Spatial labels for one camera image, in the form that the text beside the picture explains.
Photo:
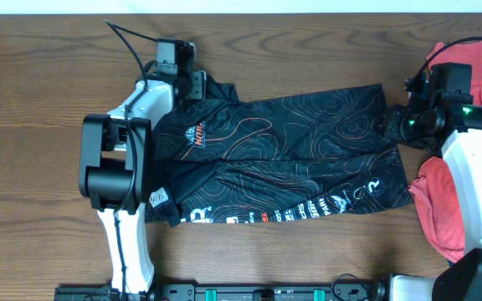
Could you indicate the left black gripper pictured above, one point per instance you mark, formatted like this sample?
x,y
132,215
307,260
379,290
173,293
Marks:
x,y
199,81

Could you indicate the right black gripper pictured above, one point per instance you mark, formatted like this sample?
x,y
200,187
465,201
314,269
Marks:
x,y
390,127

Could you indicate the black orange-patterned jersey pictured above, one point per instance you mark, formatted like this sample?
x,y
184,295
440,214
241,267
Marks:
x,y
222,160

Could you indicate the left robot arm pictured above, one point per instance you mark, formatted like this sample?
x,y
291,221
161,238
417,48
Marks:
x,y
118,176

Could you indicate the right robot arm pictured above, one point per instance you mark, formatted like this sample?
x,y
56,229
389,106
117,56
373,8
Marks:
x,y
456,130

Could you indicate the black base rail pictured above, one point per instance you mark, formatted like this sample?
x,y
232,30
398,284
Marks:
x,y
346,287

